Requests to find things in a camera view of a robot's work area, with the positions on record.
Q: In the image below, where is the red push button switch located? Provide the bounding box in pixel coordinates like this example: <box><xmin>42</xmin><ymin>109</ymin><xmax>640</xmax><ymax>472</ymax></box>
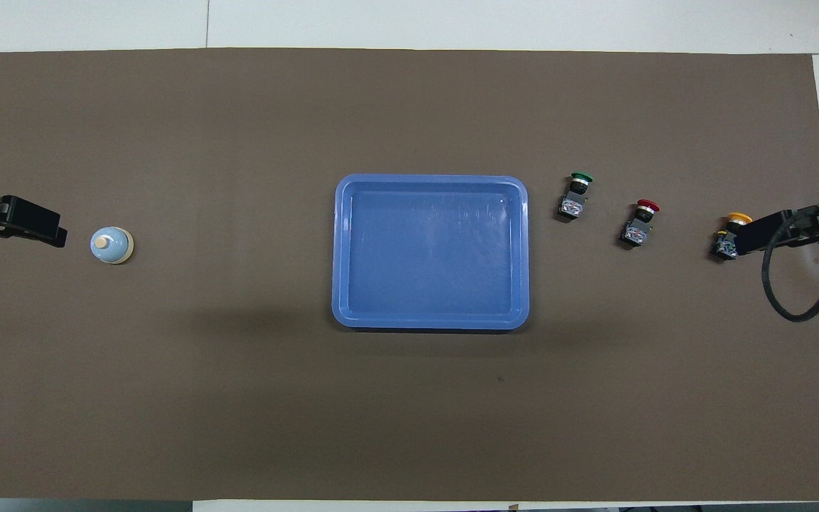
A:
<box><xmin>619</xmin><ymin>199</ymin><xmax>661</xmax><ymax>249</ymax></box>

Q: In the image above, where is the green push button switch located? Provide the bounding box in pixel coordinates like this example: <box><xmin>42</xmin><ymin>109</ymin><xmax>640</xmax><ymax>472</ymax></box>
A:
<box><xmin>557</xmin><ymin>171</ymin><xmax>594</xmax><ymax>223</ymax></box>

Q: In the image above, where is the yellow push button switch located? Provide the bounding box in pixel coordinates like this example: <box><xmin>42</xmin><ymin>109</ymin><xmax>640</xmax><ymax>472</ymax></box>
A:
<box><xmin>710</xmin><ymin>212</ymin><xmax>753</xmax><ymax>262</ymax></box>

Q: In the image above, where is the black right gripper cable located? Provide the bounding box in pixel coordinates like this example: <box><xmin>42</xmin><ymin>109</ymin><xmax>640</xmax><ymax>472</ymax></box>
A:
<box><xmin>761</xmin><ymin>212</ymin><xmax>819</xmax><ymax>323</ymax></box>

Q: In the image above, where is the blue plastic tray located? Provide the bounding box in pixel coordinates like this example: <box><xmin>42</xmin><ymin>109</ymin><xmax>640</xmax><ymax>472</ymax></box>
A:
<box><xmin>331</xmin><ymin>174</ymin><xmax>530</xmax><ymax>331</ymax></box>

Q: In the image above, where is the brown table mat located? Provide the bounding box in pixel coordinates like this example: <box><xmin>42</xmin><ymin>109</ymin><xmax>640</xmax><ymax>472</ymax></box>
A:
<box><xmin>0</xmin><ymin>47</ymin><xmax>819</xmax><ymax>503</ymax></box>

